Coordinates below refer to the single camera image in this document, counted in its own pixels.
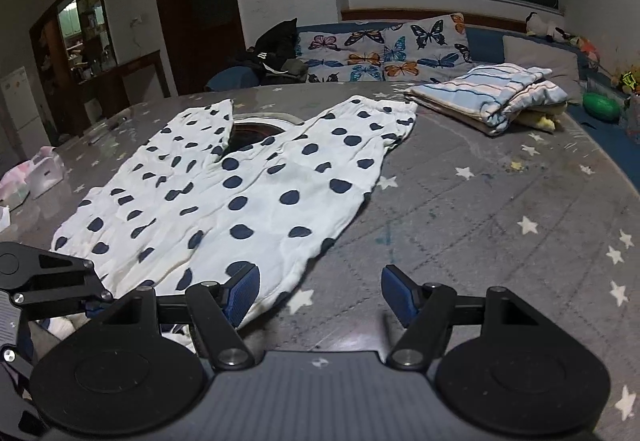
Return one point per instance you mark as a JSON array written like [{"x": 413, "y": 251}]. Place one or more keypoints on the black jacket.
[{"x": 272, "y": 43}]

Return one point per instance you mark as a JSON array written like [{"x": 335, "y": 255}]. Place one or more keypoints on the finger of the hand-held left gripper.
[{"x": 60, "y": 266}]

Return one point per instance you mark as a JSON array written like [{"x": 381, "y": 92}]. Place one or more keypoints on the black and white plush toy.
[{"x": 540, "y": 26}]

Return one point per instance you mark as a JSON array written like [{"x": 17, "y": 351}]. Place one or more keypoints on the white refrigerator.
[{"x": 20, "y": 111}]

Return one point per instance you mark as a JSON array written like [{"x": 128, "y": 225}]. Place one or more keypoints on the grey pillow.
[{"x": 542, "y": 61}]

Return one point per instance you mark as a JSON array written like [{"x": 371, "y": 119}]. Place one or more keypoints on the folded striped blanket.
[{"x": 490, "y": 91}]

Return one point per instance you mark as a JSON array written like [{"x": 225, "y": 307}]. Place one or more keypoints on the blue sofa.
[{"x": 487, "y": 46}]

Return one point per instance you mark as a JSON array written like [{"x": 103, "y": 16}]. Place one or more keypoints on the dark wooden door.
[{"x": 195, "y": 6}]

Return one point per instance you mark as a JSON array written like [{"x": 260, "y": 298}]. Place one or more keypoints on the yellow cloth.
[{"x": 542, "y": 120}]

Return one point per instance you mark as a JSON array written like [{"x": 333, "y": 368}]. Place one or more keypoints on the wooden display cabinet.
[{"x": 75, "y": 46}]

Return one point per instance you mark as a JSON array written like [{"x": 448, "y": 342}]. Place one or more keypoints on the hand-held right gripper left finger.
[{"x": 244, "y": 293}]

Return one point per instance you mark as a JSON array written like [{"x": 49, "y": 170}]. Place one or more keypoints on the olive green garment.
[{"x": 295, "y": 70}]

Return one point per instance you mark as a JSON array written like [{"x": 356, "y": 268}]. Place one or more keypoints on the white navy polka dot pants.
[{"x": 250, "y": 171}]

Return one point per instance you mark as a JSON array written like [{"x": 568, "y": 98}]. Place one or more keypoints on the colourful plush toy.
[{"x": 580, "y": 43}]

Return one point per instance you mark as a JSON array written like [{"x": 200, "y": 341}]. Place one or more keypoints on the green ball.
[{"x": 601, "y": 106}]

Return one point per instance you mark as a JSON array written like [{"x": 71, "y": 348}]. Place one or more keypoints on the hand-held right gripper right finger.
[{"x": 397, "y": 296}]

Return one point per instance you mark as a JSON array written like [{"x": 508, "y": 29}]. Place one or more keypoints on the grey star-print tablecloth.
[{"x": 475, "y": 221}]

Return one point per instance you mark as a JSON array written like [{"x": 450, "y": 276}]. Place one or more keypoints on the pink and white pack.
[{"x": 35, "y": 173}]

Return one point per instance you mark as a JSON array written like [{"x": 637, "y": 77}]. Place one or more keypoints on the low wooden cabinet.
[{"x": 135, "y": 81}]

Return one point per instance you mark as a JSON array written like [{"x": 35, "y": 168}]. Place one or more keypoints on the butterfly print pillow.
[
  {"x": 425, "y": 46},
  {"x": 340, "y": 53}
]

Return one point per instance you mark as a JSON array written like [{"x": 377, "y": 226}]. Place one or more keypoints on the plush toy with yellow vest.
[{"x": 629, "y": 80}]

